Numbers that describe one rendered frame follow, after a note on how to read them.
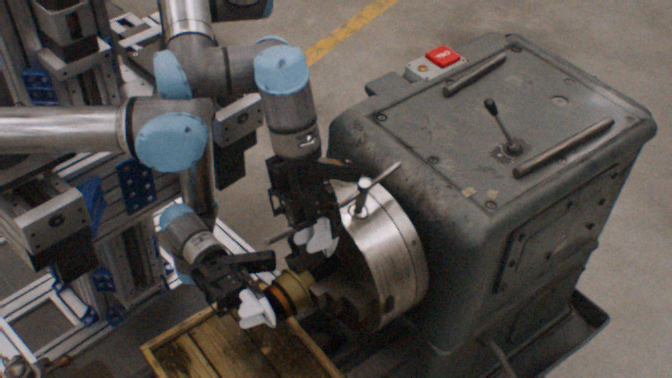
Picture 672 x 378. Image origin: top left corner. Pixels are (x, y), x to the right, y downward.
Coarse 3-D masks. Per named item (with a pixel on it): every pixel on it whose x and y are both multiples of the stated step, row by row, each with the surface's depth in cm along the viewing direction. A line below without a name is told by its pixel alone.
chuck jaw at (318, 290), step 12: (336, 276) 141; (348, 276) 141; (312, 288) 139; (324, 288) 139; (336, 288) 139; (348, 288) 139; (360, 288) 139; (312, 300) 141; (324, 300) 140; (336, 300) 137; (348, 300) 137; (360, 300) 136; (372, 300) 136; (336, 312) 139; (360, 312) 136; (372, 312) 138; (384, 312) 138
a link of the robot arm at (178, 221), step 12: (180, 204) 153; (168, 216) 150; (180, 216) 150; (192, 216) 151; (168, 228) 150; (180, 228) 148; (192, 228) 148; (204, 228) 149; (180, 240) 147; (180, 252) 152
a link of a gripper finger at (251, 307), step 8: (248, 288) 139; (240, 296) 138; (248, 296) 138; (264, 296) 138; (248, 304) 137; (256, 304) 137; (264, 304) 137; (240, 312) 136; (248, 312) 136; (256, 312) 136; (264, 312) 136; (272, 312) 137; (272, 320) 136
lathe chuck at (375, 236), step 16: (336, 192) 140; (352, 192) 140; (368, 208) 137; (288, 224) 155; (352, 224) 134; (368, 224) 135; (384, 224) 136; (352, 240) 133; (368, 240) 133; (384, 240) 135; (400, 240) 136; (336, 256) 142; (352, 256) 136; (368, 256) 132; (384, 256) 134; (400, 256) 136; (352, 272) 139; (368, 272) 134; (384, 272) 134; (400, 272) 136; (368, 288) 137; (384, 288) 134; (400, 288) 137; (400, 304) 140; (352, 320) 149; (368, 320) 143; (384, 320) 139
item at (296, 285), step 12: (288, 276) 139; (300, 276) 140; (312, 276) 141; (264, 288) 140; (276, 288) 138; (288, 288) 138; (300, 288) 138; (276, 300) 137; (288, 300) 138; (300, 300) 138; (276, 312) 142; (288, 312) 138
